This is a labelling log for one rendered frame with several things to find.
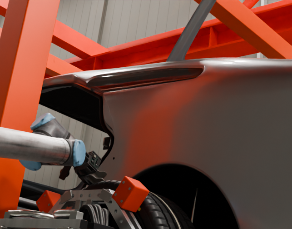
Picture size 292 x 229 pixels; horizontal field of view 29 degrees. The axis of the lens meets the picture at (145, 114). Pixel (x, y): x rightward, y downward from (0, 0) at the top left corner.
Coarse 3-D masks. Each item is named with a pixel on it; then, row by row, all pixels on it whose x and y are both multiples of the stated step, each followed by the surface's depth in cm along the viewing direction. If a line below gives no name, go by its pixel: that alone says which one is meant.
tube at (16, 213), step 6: (78, 204) 201; (12, 210) 195; (18, 210) 193; (24, 210) 191; (30, 210) 190; (6, 216) 195; (12, 216) 194; (18, 216) 192; (24, 216) 191; (30, 216) 190; (36, 216) 189; (42, 216) 190; (48, 216) 191
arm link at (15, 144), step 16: (0, 128) 158; (0, 144) 155; (16, 144) 161; (32, 144) 168; (48, 144) 176; (64, 144) 186; (80, 144) 192; (32, 160) 174; (48, 160) 180; (64, 160) 187; (80, 160) 192
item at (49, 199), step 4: (44, 192) 217; (48, 192) 216; (52, 192) 218; (40, 196) 217; (44, 196) 216; (48, 196) 214; (52, 196) 216; (56, 196) 218; (40, 200) 217; (44, 200) 215; (48, 200) 214; (52, 200) 213; (56, 200) 215; (40, 204) 216; (44, 204) 214; (48, 204) 212; (52, 204) 211; (40, 208) 215; (44, 208) 214; (48, 208) 212
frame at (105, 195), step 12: (72, 192) 206; (84, 192) 202; (96, 192) 198; (108, 192) 193; (60, 204) 209; (72, 204) 209; (108, 204) 192; (120, 216) 186; (132, 216) 189; (120, 228) 185; (132, 228) 182
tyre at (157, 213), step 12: (108, 180) 209; (144, 204) 192; (156, 204) 195; (168, 204) 204; (144, 216) 191; (156, 216) 188; (168, 216) 194; (180, 216) 201; (144, 228) 189; (156, 228) 186; (168, 228) 188; (192, 228) 202
